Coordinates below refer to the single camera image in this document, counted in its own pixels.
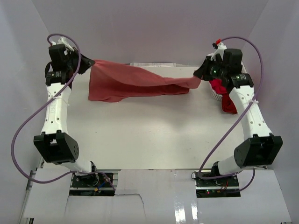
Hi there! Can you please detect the white plastic basket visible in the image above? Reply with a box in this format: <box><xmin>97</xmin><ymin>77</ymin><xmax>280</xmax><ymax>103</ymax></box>
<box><xmin>209</xmin><ymin>62</ymin><xmax>247</xmax><ymax>101</ymax></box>

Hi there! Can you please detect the red t shirt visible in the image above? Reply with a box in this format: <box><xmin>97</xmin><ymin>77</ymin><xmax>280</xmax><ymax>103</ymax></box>
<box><xmin>209</xmin><ymin>79</ymin><xmax>237</xmax><ymax>114</ymax></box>

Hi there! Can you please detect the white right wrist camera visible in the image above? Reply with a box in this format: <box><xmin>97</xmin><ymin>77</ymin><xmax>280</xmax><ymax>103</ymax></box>
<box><xmin>211</xmin><ymin>39</ymin><xmax>227</xmax><ymax>61</ymax></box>

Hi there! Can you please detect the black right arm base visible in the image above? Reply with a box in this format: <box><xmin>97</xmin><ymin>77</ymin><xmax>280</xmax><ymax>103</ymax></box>
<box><xmin>191</xmin><ymin>171</ymin><xmax>241</xmax><ymax>198</ymax></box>

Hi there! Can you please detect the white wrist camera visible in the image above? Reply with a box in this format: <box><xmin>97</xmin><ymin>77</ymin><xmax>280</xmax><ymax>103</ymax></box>
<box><xmin>50</xmin><ymin>37</ymin><xmax>74</xmax><ymax>51</ymax></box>
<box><xmin>211</xmin><ymin>39</ymin><xmax>227</xmax><ymax>61</ymax></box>

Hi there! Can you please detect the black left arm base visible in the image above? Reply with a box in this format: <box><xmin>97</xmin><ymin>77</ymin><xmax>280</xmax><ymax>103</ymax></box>
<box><xmin>69</xmin><ymin>170</ymin><xmax>118</xmax><ymax>196</ymax></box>

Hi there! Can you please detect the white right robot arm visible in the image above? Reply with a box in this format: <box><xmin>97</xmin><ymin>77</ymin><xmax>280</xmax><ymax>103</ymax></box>
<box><xmin>194</xmin><ymin>48</ymin><xmax>283</xmax><ymax>186</ymax></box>

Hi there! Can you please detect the salmon pink t shirt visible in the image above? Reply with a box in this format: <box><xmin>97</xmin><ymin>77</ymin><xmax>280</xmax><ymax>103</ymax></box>
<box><xmin>88</xmin><ymin>60</ymin><xmax>201</xmax><ymax>103</ymax></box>

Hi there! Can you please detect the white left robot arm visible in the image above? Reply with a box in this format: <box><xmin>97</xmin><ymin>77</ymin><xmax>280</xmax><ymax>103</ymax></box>
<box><xmin>33</xmin><ymin>43</ymin><xmax>99</xmax><ymax>186</ymax></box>

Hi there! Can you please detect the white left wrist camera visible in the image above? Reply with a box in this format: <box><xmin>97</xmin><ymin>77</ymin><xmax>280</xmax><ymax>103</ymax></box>
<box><xmin>50</xmin><ymin>37</ymin><xmax>74</xmax><ymax>51</ymax></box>

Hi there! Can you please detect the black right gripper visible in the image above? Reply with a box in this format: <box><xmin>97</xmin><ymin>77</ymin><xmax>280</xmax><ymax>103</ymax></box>
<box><xmin>194</xmin><ymin>56</ymin><xmax>228</xmax><ymax>81</ymax></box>

